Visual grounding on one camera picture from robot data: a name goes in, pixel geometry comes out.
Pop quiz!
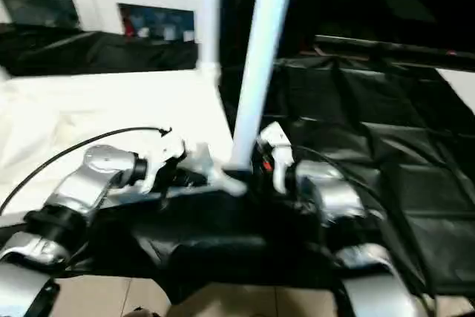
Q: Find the black left wrist camera cable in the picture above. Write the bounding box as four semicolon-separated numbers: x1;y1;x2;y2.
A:
0;126;174;214

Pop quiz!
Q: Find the white plastic table leg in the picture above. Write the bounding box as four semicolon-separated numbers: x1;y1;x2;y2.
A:
229;0;301;169
198;0;223;73

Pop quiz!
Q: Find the white flat board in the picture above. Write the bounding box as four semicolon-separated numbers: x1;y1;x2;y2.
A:
433;68;475;116

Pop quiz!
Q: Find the black mat cloth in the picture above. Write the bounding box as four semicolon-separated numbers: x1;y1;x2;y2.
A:
0;22;475;305

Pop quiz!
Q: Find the white plastic table top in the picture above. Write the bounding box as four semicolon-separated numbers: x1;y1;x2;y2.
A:
0;66;248;227

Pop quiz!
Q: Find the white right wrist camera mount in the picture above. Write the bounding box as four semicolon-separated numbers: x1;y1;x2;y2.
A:
258;120;295;195

